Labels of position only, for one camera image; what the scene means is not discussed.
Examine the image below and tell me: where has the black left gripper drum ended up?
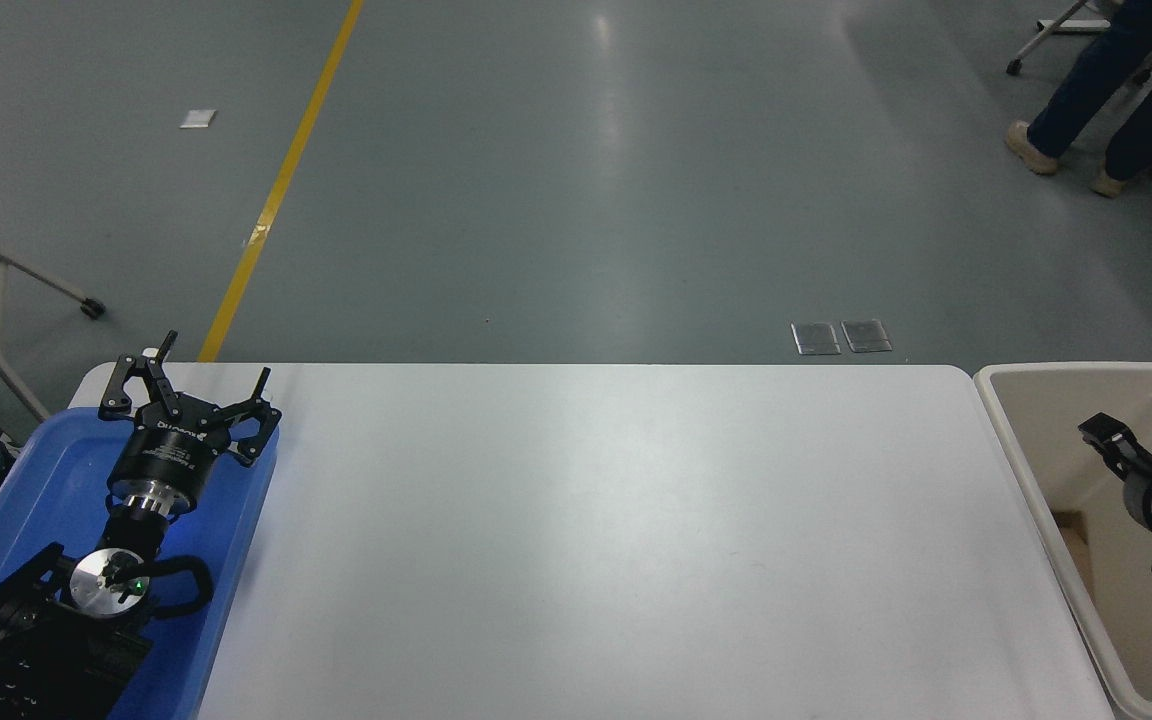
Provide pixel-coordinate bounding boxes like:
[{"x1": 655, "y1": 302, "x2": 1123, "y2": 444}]
[{"x1": 108, "y1": 404, "x2": 238, "y2": 499}]

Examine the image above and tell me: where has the large pale plastic bin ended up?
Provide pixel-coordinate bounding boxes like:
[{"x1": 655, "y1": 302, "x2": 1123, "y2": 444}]
[{"x1": 973, "y1": 362, "x2": 1152, "y2": 720}]

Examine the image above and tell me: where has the blue plastic tray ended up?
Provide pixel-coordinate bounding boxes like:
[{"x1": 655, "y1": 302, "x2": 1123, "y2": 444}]
[{"x1": 0, "y1": 405, "x2": 281, "y2": 720}]

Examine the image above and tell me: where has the silver floor plate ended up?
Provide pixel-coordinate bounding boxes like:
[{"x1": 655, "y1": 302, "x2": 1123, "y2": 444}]
[
  {"x1": 791, "y1": 322, "x2": 843, "y2": 357},
  {"x1": 841, "y1": 319, "x2": 894, "y2": 355}
]

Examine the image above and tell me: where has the white rolling frame with caster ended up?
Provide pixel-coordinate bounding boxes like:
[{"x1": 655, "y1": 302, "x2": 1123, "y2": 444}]
[{"x1": 1004, "y1": 0, "x2": 1097, "y2": 78}]

